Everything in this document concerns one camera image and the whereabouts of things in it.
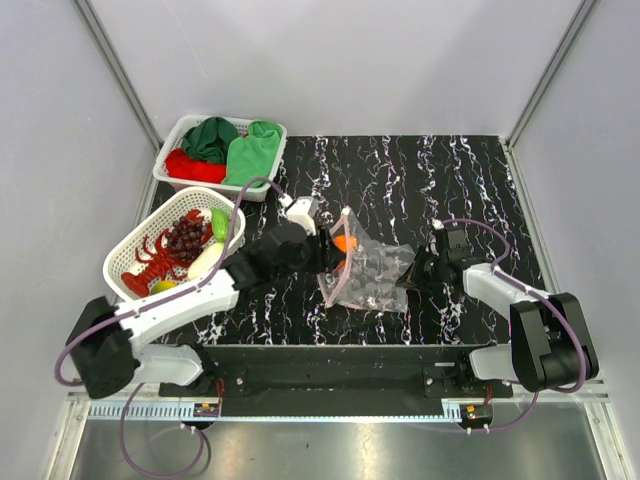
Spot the clear zip top bag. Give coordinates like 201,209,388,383
317,209,416,313

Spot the green vegetable toy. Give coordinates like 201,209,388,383
210,208,233,243

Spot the white radish toy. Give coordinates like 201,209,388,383
187,243,224,280

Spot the purple grape bunch toy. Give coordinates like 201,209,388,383
165,220,208,266

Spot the yellow fruit toy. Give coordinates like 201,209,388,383
150,280,176,295

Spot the red lobster toy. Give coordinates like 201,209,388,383
121,209,213,297

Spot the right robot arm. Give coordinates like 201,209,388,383
397,219,600,397

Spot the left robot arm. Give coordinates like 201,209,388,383
61,223,353,399

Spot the white perforated empty basket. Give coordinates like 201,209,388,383
103,187,246,301

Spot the light green cloth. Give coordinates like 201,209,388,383
222,120,282,187

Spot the white basket with cloths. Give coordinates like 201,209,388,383
153,115,287,202

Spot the dark green cloth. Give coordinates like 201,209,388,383
181,117,239,164

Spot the red cloth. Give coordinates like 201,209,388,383
165,149,227,184

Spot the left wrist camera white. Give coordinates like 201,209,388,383
286,196,319,236

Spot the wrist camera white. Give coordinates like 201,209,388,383
286,196,319,236
432,219,447,239

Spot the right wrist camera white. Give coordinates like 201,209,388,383
432,219,447,239

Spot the white slotted cable duct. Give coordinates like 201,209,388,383
88,402,494,422

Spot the aluminium frame rail front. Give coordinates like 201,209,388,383
67,362,611,401

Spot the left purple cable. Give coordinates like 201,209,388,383
53,176,296,474

